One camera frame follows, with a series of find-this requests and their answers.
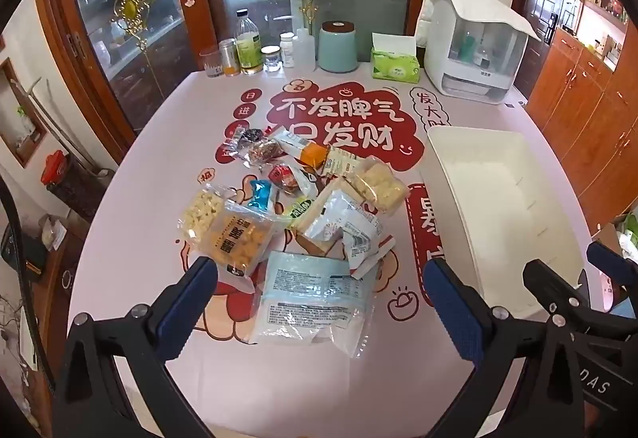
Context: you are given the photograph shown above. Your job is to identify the pale puffed cubes packet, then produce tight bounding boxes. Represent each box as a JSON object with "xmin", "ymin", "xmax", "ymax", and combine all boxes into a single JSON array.
[{"xmin": 178, "ymin": 186, "xmax": 235, "ymax": 249}]

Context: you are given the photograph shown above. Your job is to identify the green tissue pack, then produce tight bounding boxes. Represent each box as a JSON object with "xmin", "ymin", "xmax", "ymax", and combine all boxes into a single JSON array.
[{"xmin": 370, "ymin": 32, "xmax": 423, "ymax": 83}]

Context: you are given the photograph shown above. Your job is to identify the dark jar with red lid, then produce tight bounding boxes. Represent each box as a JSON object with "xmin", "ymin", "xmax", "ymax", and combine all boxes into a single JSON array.
[{"xmin": 40, "ymin": 150, "xmax": 100, "ymax": 219}]

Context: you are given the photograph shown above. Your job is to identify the white packet with red edge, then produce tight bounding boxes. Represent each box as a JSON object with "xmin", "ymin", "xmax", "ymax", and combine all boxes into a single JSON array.
[{"xmin": 341, "ymin": 219, "xmax": 397, "ymax": 280}]

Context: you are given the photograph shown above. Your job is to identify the small jars group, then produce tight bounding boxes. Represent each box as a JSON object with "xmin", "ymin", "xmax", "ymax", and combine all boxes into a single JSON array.
[{"xmin": 219, "ymin": 38, "xmax": 239, "ymax": 77}]

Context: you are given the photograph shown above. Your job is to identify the person's blue trousers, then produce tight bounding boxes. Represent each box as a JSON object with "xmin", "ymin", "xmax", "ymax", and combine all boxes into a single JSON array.
[{"xmin": 610, "ymin": 286, "xmax": 638, "ymax": 319}]

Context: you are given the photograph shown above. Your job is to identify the brown white candy packet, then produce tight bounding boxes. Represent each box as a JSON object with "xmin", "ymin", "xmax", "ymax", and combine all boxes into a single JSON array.
[{"xmin": 294, "ymin": 169, "xmax": 322, "ymax": 199}]

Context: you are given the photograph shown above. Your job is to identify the yellow cracker packet black print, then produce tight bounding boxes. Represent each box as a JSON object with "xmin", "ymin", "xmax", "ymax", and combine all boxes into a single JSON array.
[{"xmin": 197, "ymin": 203, "xmax": 280, "ymax": 286}]

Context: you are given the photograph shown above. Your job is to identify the teal canister with brown lid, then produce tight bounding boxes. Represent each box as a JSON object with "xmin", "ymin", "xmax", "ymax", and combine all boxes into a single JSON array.
[{"xmin": 317, "ymin": 20, "xmax": 358, "ymax": 73}]

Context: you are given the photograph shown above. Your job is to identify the small glass jar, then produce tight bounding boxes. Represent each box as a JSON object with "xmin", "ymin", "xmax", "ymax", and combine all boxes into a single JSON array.
[{"xmin": 260, "ymin": 45, "xmax": 281, "ymax": 73}]

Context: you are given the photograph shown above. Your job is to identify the green white snack packet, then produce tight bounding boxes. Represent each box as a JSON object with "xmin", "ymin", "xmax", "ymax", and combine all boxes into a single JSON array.
[{"xmin": 285, "ymin": 196, "xmax": 315, "ymax": 219}]

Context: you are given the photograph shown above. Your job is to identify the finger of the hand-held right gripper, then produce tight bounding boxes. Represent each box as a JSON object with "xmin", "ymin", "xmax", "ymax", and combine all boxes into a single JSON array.
[
  {"xmin": 586, "ymin": 243, "xmax": 638, "ymax": 289},
  {"xmin": 522, "ymin": 260, "xmax": 593, "ymax": 320}
]

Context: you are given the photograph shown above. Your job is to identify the beige cracker packet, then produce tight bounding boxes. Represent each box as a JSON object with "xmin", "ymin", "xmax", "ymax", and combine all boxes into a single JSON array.
[{"xmin": 324, "ymin": 146, "xmax": 362, "ymax": 178}]

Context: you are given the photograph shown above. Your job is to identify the nut bar clear packet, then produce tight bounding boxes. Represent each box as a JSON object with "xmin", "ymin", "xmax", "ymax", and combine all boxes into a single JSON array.
[{"xmin": 239, "ymin": 139, "xmax": 295, "ymax": 167}]

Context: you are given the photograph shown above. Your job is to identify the white wrapper snack packs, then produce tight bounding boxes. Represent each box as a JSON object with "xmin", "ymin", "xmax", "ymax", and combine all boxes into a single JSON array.
[{"xmin": 290, "ymin": 179, "xmax": 350, "ymax": 259}]

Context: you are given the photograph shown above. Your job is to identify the clear bottle with green label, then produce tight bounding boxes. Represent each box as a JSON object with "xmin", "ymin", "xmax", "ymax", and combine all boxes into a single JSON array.
[{"xmin": 234, "ymin": 9, "xmax": 263, "ymax": 75}]

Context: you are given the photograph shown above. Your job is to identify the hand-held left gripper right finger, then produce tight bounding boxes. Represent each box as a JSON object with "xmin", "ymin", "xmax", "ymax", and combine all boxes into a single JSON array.
[{"xmin": 421, "ymin": 259, "xmax": 588, "ymax": 438}]

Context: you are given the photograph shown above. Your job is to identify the white plastic bin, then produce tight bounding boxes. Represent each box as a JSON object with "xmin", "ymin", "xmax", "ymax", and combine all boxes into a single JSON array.
[{"xmin": 421, "ymin": 125, "xmax": 591, "ymax": 319}]

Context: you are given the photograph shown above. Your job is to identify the dark purple bar packet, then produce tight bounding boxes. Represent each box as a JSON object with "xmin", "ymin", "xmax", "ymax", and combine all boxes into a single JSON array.
[{"xmin": 234, "ymin": 128, "xmax": 267, "ymax": 150}]

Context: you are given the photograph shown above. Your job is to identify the white bottle sterilizer cabinet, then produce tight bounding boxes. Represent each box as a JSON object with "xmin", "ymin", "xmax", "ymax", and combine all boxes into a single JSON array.
[{"xmin": 415, "ymin": 0, "xmax": 542, "ymax": 106}]

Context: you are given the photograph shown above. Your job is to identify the glass cup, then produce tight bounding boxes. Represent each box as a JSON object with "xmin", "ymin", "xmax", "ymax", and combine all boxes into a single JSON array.
[{"xmin": 200, "ymin": 46, "xmax": 223, "ymax": 79}]

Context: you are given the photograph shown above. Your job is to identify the green plastic pack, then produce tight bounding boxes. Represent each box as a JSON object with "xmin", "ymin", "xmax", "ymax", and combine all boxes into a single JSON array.
[{"xmin": 615, "ymin": 213, "xmax": 638, "ymax": 249}]

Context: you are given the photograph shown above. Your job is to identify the brown wooden cabinet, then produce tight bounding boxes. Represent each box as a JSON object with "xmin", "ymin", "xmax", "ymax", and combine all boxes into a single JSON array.
[{"xmin": 526, "ymin": 26, "xmax": 638, "ymax": 229}]

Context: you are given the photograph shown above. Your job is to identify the dark wooden entrance door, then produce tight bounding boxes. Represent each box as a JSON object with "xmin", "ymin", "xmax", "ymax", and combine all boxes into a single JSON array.
[{"xmin": 513, "ymin": 0, "xmax": 571, "ymax": 90}]

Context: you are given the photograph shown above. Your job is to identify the blue snack packet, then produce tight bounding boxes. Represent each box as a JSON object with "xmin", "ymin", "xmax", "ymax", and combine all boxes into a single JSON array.
[{"xmin": 248, "ymin": 180, "xmax": 274, "ymax": 212}]

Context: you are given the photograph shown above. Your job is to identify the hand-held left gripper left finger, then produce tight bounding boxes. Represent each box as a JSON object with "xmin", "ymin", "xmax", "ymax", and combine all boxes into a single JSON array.
[{"xmin": 52, "ymin": 256, "xmax": 220, "ymax": 438}]

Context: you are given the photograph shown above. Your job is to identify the white pill bottle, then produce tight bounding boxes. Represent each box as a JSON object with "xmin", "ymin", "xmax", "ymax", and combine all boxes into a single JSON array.
[{"xmin": 279, "ymin": 32, "xmax": 298, "ymax": 69}]

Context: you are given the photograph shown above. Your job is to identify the large pale blue packet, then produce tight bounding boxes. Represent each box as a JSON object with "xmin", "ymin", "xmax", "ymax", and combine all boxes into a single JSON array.
[{"xmin": 248, "ymin": 251, "xmax": 376, "ymax": 359}]

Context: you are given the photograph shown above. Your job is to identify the red candy packet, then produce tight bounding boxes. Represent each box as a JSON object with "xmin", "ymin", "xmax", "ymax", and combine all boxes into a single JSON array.
[{"xmin": 268, "ymin": 164, "xmax": 302, "ymax": 192}]

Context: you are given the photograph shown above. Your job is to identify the rice crisp block packet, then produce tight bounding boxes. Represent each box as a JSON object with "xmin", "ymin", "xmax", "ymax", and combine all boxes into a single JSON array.
[{"xmin": 344, "ymin": 159, "xmax": 410, "ymax": 214}]

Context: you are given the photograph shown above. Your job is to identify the orange white snack packet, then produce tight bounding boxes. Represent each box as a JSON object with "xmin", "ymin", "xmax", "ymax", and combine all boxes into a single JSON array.
[{"xmin": 273, "ymin": 129, "xmax": 330, "ymax": 168}]

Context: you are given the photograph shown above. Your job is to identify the white squeeze bottle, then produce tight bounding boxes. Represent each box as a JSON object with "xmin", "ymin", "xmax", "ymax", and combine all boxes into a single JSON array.
[{"xmin": 294, "ymin": 26, "xmax": 317, "ymax": 70}]

